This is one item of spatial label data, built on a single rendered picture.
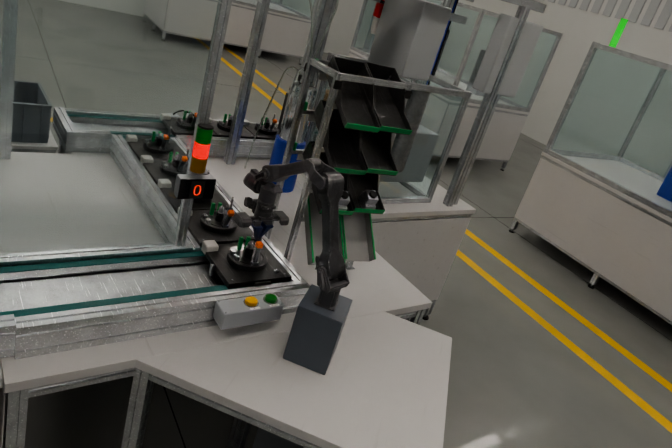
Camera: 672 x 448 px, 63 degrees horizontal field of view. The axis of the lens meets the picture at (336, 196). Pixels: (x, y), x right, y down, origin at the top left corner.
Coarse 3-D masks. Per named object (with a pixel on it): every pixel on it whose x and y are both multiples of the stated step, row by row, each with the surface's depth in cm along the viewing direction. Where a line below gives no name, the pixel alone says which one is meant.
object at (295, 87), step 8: (296, 88) 262; (312, 88) 264; (288, 96) 267; (296, 96) 263; (312, 96) 264; (288, 104) 266; (296, 104) 264; (312, 104) 267; (288, 112) 267; (288, 120) 268; (304, 120) 268; (280, 128) 273; (288, 128) 269; (304, 128) 270; (280, 136) 273; (288, 136) 270; (296, 136) 270; (304, 136) 274
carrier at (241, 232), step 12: (192, 216) 209; (204, 216) 205; (216, 216) 206; (192, 228) 201; (204, 228) 203; (216, 228) 202; (228, 228) 204; (240, 228) 211; (204, 240) 195; (216, 240) 197; (228, 240) 200
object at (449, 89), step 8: (328, 56) 294; (336, 56) 288; (344, 56) 297; (432, 80) 322; (440, 80) 317; (320, 88) 300; (416, 88) 278; (424, 88) 282; (432, 88) 284; (440, 88) 288; (448, 88) 295; (456, 88) 308; (320, 96) 301; (464, 96) 301; (464, 104) 304; (464, 112) 307; (456, 120) 308; (312, 128) 308; (456, 128) 310; (448, 144) 313; (448, 152) 316; (440, 168) 319; (440, 176) 322; (432, 184) 323; (432, 192) 326; (384, 200) 305; (392, 200) 308; (400, 200) 312; (408, 200) 316; (416, 200) 321; (424, 200) 325
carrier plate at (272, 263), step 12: (216, 252) 190; (264, 252) 199; (216, 264) 183; (228, 264) 185; (276, 264) 194; (228, 276) 179; (240, 276) 181; (252, 276) 183; (264, 276) 185; (276, 276) 187; (288, 276) 189; (228, 288) 176
